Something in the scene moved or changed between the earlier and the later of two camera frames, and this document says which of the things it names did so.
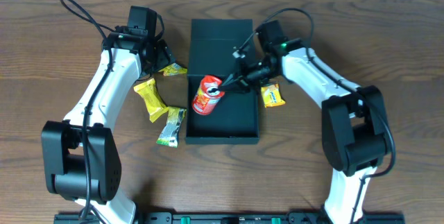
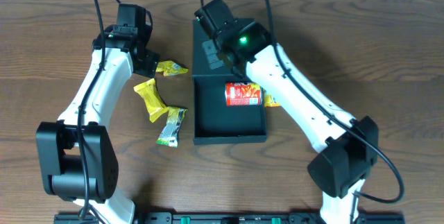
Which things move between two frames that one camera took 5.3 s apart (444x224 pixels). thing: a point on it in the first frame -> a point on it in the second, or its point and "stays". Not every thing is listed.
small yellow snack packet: x=173 y=69 stays
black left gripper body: x=163 y=56 -> x=147 y=62
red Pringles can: x=207 y=96 -> x=243 y=94
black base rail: x=257 y=218 stays
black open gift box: x=234 y=119 stays
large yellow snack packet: x=152 y=98 stays
